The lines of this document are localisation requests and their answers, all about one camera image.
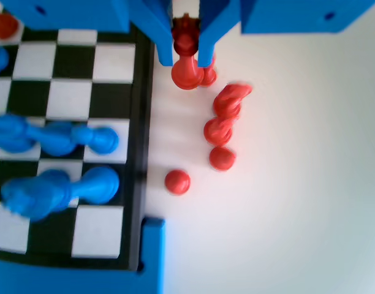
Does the red queen chess piece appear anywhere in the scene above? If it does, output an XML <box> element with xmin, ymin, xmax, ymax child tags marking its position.
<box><xmin>170</xmin><ymin>13</ymin><xmax>205</xmax><ymax>91</ymax></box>

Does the red pawn chess piece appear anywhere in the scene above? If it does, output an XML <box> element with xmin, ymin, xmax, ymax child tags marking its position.
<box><xmin>202</xmin><ymin>52</ymin><xmax>218</xmax><ymax>87</ymax></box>
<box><xmin>164</xmin><ymin>168</ymin><xmax>192</xmax><ymax>195</ymax></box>

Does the blue bishop chess piece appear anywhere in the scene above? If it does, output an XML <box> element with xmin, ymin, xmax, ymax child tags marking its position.
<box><xmin>37</xmin><ymin>121</ymin><xmax>84</xmax><ymax>156</ymax></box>

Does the red bishop chess piece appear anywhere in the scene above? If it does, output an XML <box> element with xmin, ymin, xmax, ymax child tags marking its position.
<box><xmin>0</xmin><ymin>10</ymin><xmax>20</xmax><ymax>41</ymax></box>

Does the tall blue chess piece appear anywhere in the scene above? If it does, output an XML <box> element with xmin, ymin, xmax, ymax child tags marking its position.
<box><xmin>46</xmin><ymin>166</ymin><xmax>121</xmax><ymax>212</ymax></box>

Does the blue rook chess piece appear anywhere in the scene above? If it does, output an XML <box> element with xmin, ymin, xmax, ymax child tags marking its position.
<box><xmin>0</xmin><ymin>114</ymin><xmax>38</xmax><ymax>154</ymax></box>

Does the black white chessboard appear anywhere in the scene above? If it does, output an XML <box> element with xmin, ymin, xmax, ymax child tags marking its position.
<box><xmin>0</xmin><ymin>29</ymin><xmax>155</xmax><ymax>272</ymax></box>

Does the blue base plate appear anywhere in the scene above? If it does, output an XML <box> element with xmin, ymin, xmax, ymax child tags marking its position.
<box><xmin>0</xmin><ymin>216</ymin><xmax>166</xmax><ymax>294</ymax></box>

